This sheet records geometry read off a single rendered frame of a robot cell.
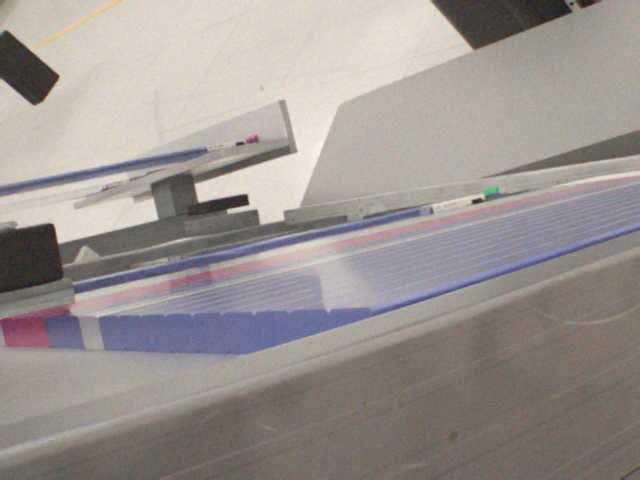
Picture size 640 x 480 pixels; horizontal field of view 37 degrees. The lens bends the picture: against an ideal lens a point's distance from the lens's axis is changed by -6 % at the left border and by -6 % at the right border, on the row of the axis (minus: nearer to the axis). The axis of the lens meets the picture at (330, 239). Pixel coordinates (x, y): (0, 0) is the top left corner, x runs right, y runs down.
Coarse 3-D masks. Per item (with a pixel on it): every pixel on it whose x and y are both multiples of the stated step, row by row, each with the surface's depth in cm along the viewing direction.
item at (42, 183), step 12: (156, 156) 110; (168, 156) 111; (180, 156) 112; (192, 156) 113; (96, 168) 104; (108, 168) 105; (120, 168) 106; (132, 168) 107; (144, 168) 109; (36, 180) 98; (48, 180) 99; (60, 180) 100; (72, 180) 102; (84, 180) 103; (0, 192) 95; (12, 192) 96; (24, 192) 98
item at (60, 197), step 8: (104, 184) 130; (64, 192) 126; (72, 192) 127; (80, 192) 128; (88, 192) 129; (96, 192) 129; (24, 200) 122; (32, 200) 122; (40, 200) 123; (48, 200) 124; (56, 200) 125; (64, 200) 126; (0, 208) 119; (8, 208) 120; (16, 208) 121; (24, 208) 122
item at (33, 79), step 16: (0, 32) 56; (0, 48) 56; (16, 48) 56; (0, 64) 55; (16, 64) 56; (32, 64) 57; (16, 80) 56; (32, 80) 57; (48, 80) 57; (32, 96) 57
